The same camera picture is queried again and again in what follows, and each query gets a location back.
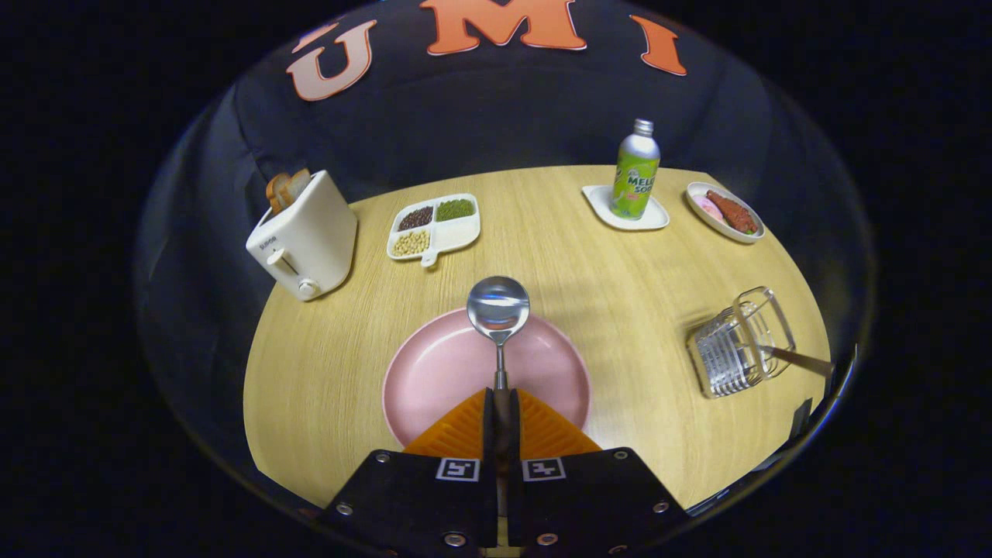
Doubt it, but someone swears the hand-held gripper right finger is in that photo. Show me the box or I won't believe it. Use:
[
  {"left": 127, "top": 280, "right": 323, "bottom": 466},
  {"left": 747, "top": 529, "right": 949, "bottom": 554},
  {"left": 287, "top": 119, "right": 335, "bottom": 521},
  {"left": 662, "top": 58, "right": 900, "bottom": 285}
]
[{"left": 508, "top": 387, "right": 691, "bottom": 555}]

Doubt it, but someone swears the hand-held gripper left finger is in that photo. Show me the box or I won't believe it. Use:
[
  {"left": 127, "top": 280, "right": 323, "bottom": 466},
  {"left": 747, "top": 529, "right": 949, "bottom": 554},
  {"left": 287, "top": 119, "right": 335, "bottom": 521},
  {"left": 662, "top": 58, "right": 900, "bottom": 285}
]
[{"left": 316, "top": 387, "right": 498, "bottom": 553}]

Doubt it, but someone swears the metal spoon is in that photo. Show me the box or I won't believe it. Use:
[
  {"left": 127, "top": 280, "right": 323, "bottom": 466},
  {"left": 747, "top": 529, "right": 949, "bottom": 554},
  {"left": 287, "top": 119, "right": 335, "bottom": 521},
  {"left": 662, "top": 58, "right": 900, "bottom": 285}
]
[{"left": 466, "top": 275, "right": 532, "bottom": 423}]

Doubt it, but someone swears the metal fork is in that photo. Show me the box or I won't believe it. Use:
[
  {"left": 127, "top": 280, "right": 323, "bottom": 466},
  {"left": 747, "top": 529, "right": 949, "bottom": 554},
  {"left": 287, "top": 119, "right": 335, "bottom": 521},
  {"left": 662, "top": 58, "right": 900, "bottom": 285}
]
[{"left": 756, "top": 343, "right": 836, "bottom": 377}]

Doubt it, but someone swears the pink round plate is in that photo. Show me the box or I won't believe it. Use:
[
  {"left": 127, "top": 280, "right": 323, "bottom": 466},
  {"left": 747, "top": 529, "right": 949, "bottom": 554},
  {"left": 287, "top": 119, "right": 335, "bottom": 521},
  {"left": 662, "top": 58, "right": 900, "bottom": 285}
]
[{"left": 382, "top": 307, "right": 592, "bottom": 449}]

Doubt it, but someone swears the white divided dish with beans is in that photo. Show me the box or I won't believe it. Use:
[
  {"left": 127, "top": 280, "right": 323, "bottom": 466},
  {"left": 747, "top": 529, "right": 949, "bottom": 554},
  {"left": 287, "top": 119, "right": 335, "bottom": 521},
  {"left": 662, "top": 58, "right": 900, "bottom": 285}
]
[{"left": 386, "top": 193, "right": 482, "bottom": 269}]

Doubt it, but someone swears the white toaster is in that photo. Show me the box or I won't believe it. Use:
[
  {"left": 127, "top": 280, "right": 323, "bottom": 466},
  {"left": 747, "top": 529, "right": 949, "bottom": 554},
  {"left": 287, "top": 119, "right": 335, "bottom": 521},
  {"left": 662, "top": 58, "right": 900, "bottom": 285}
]
[{"left": 246, "top": 170, "right": 359, "bottom": 302}]

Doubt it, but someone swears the white square coaster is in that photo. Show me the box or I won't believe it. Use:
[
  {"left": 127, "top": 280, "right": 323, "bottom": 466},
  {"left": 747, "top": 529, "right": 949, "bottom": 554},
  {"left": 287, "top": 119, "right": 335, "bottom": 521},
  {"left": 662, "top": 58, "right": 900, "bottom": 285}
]
[{"left": 581, "top": 184, "right": 670, "bottom": 232}]

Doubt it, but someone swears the brown meat piece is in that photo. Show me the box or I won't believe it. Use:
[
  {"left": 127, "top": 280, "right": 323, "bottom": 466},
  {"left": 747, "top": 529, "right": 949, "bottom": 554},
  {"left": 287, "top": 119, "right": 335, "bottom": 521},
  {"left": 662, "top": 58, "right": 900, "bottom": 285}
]
[{"left": 705, "top": 190, "right": 759, "bottom": 235}]

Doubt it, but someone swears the white oval plate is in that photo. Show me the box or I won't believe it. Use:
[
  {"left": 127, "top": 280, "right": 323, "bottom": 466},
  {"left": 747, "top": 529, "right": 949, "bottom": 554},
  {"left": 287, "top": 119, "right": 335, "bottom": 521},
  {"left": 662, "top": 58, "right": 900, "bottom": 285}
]
[{"left": 685, "top": 181, "right": 766, "bottom": 245}]

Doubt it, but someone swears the green soda bottle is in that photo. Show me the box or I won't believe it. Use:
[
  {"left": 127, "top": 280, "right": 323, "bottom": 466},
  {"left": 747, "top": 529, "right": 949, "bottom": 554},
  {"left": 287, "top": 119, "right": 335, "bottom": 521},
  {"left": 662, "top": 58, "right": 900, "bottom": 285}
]
[{"left": 608, "top": 119, "right": 662, "bottom": 221}]

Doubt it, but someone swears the metal wire cutlery basket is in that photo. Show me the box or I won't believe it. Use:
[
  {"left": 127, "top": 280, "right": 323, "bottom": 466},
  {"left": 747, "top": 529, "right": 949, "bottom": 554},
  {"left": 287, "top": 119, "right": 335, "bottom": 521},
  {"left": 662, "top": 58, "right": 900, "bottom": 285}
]
[{"left": 686, "top": 286, "right": 797, "bottom": 400}]

